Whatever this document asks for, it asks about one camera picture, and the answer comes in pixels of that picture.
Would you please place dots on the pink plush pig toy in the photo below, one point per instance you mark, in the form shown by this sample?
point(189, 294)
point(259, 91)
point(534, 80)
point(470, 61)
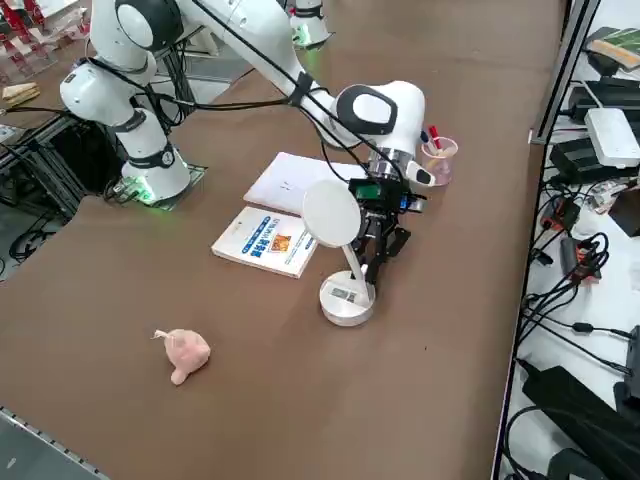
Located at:
point(187, 352)

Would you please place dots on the pink translucent pen cup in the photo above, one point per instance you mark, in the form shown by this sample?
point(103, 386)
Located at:
point(445, 172)

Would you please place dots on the stacked wooden pieces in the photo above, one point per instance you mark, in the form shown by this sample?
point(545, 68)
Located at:
point(20, 94)

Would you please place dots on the red capped marker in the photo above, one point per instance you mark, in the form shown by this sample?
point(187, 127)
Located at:
point(434, 132)

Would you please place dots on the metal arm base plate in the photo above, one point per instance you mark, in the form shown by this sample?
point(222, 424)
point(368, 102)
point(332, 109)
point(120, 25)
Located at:
point(195, 177)

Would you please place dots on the white and blue book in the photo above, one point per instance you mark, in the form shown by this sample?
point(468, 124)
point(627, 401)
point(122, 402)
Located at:
point(260, 245)

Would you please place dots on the large black power brick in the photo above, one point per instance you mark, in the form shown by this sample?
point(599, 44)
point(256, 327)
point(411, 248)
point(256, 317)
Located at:
point(565, 395)

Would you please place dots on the blue capped marker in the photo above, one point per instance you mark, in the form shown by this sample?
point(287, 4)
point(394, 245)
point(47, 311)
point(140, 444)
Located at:
point(425, 136)

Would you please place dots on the black power adapter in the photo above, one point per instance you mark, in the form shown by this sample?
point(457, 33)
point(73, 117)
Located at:
point(575, 152)

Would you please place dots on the aluminium frame post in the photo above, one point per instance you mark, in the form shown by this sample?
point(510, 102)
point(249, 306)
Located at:
point(562, 70)

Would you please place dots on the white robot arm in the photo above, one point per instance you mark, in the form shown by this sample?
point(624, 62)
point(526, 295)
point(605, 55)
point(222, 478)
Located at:
point(250, 35)
point(310, 22)

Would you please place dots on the white foldable desk lamp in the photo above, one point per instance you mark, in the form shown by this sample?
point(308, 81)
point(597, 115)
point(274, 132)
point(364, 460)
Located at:
point(332, 215)

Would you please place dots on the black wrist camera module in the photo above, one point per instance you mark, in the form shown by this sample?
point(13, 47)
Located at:
point(370, 190)

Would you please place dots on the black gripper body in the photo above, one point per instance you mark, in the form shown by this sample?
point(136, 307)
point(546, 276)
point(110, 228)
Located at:
point(380, 214)

